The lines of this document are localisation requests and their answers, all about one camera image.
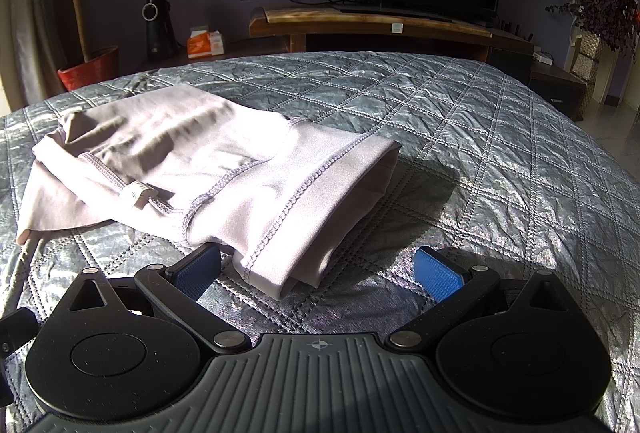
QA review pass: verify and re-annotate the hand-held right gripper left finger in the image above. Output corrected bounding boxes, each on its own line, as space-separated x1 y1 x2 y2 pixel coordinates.
60 244 253 356

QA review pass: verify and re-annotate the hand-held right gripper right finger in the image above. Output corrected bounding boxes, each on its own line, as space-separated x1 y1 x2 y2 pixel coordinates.
385 245 581 356

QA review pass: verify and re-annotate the light pink garment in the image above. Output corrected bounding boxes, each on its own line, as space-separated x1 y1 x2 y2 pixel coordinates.
16 82 402 300

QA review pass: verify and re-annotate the silver quilted bedspread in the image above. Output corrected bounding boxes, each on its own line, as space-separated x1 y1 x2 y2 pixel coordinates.
0 49 640 433

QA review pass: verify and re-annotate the dark low cabinet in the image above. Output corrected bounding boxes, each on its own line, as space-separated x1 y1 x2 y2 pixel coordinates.
487 46 588 121

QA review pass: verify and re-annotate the orange tissue box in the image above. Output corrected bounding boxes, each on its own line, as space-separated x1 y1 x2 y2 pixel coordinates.
186 26 227 60

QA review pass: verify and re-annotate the red plant pot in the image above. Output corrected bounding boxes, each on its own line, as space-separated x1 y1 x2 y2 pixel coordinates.
56 44 121 93

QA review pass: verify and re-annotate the dark low side table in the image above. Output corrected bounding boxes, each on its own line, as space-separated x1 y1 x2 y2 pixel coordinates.
132 38 291 74

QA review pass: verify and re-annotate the black cylindrical speaker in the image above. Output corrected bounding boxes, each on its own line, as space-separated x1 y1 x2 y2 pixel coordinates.
141 0 180 60

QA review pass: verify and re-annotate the silver woven vase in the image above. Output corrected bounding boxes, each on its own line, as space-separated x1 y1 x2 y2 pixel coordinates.
565 30 606 86

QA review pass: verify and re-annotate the wooden television stand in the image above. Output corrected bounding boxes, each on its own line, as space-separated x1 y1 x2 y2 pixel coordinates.
248 6 536 64

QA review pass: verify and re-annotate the grey curtain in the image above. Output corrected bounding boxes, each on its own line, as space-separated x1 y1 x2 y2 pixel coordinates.
0 0 66 114

